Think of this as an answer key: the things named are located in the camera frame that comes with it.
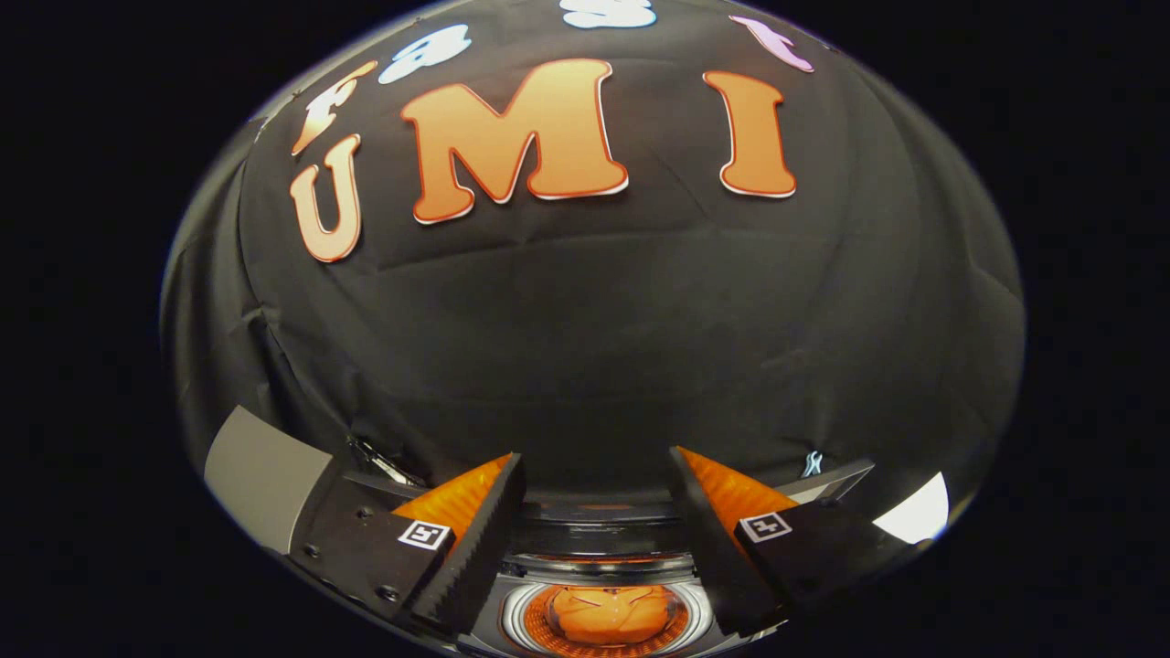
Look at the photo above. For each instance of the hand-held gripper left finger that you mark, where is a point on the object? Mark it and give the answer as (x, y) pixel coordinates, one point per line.
(480, 548)

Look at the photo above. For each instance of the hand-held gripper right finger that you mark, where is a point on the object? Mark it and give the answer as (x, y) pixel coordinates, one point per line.
(722, 567)

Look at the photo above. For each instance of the yellow polo shirt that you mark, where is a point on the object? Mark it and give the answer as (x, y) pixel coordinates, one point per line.
(608, 614)

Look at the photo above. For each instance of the white panel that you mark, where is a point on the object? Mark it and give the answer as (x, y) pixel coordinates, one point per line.
(914, 516)

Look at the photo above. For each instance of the grey platform board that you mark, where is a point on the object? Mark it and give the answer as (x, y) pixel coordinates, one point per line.
(260, 475)

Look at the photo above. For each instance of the black backdrop cloth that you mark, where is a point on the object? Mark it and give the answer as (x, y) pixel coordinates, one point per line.
(594, 320)

